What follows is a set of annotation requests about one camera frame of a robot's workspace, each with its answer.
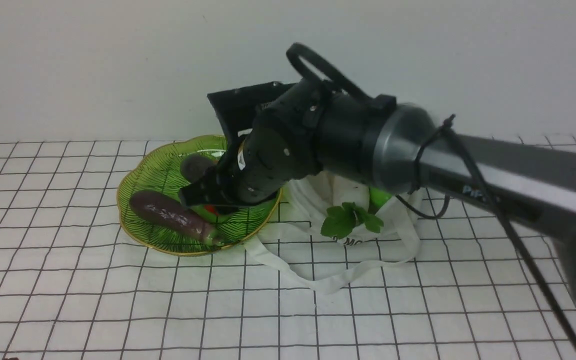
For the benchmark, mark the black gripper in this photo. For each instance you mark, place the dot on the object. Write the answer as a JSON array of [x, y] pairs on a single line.
[[276, 149]]

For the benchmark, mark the dark purple eggplant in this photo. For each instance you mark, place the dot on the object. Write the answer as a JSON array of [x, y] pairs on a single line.
[[164, 211]]

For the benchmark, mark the red bell pepper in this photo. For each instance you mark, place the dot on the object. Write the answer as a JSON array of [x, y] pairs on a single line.
[[211, 209]]

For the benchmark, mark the white checkered tablecloth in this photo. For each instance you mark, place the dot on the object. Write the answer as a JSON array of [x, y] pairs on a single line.
[[74, 286]]

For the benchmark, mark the green glass plate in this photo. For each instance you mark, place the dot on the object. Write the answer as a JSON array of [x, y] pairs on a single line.
[[159, 171]]

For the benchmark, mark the white radish with leaves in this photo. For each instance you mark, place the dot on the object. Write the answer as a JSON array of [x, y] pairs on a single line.
[[349, 210]]

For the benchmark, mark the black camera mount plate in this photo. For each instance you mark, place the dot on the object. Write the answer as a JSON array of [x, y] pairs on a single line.
[[236, 108]]

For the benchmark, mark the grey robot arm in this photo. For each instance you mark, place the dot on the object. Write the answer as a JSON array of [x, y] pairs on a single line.
[[397, 149]]

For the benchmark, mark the green vegetable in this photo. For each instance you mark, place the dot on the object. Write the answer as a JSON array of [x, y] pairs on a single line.
[[378, 198]]

